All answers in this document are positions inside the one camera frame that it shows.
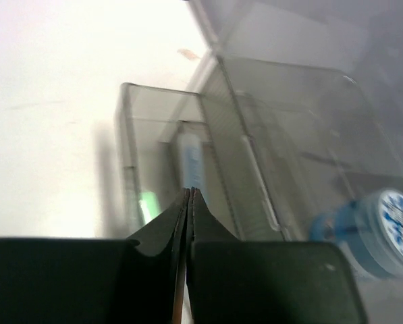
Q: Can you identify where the green highlighter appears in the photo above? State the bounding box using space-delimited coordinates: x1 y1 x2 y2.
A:
138 191 161 225

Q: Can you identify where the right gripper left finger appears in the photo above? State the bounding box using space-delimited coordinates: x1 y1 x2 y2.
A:
0 189 190 323

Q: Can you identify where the blue highlighter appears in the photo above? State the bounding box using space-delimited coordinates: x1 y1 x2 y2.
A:
178 133 205 190

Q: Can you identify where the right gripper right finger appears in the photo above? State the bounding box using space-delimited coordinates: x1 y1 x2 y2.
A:
187 188 368 323

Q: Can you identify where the clear acrylic drawer organizer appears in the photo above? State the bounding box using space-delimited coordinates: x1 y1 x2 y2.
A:
117 1 403 241

